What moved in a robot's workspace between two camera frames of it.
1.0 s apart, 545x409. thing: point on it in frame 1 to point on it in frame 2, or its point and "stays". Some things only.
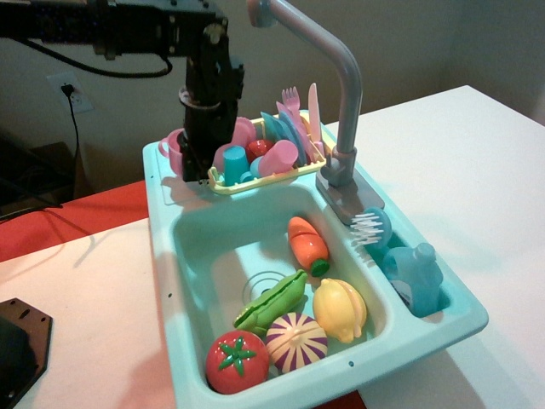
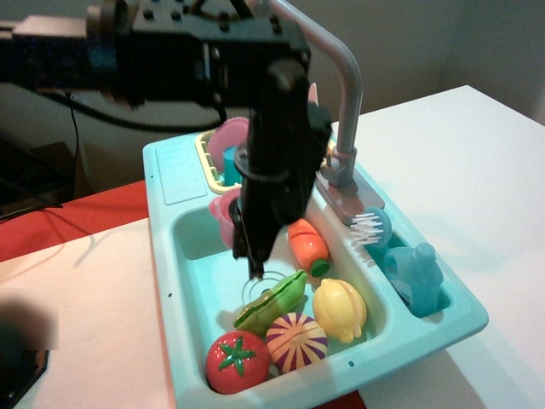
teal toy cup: x=236 y=164 stays
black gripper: x=209 y=103 to x=288 y=135
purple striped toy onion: x=295 y=341 stays
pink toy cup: x=169 y=147 to x=220 y=209
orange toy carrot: x=307 y=246 stays
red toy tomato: x=237 y=361 stays
